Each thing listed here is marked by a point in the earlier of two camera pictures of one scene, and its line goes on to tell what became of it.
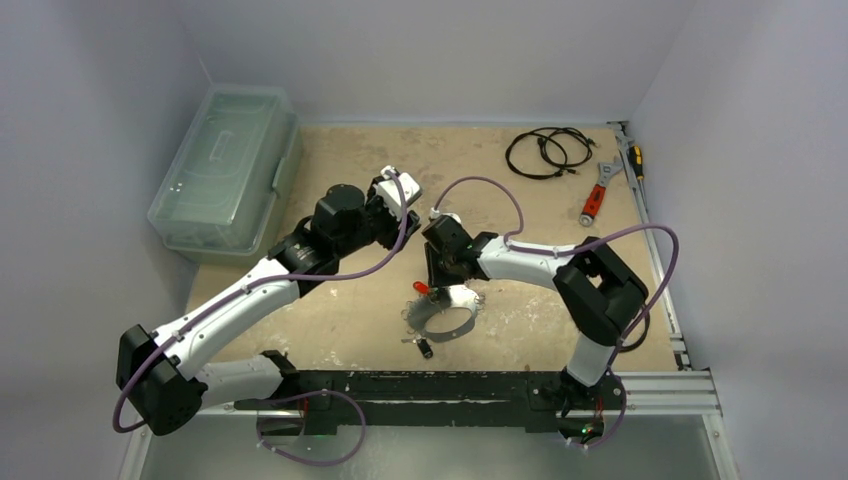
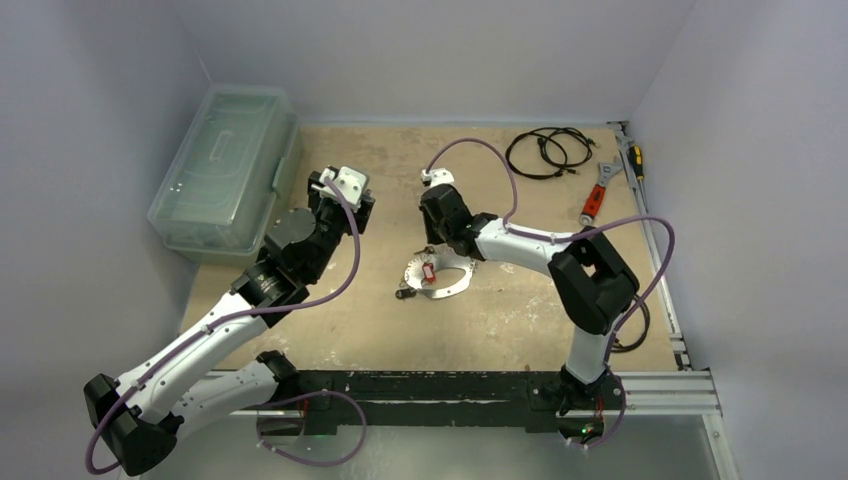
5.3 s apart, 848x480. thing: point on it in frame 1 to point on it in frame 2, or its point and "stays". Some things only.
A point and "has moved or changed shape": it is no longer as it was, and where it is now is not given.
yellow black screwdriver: x=636 y=161 stays
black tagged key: x=423 y=345 to x=405 y=293
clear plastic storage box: x=235 y=182 stays
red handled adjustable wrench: x=598 y=190 stays
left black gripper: x=390 y=239 to x=318 y=200
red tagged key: x=421 y=287 has moved or changed shape
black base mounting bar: x=511 y=401 stays
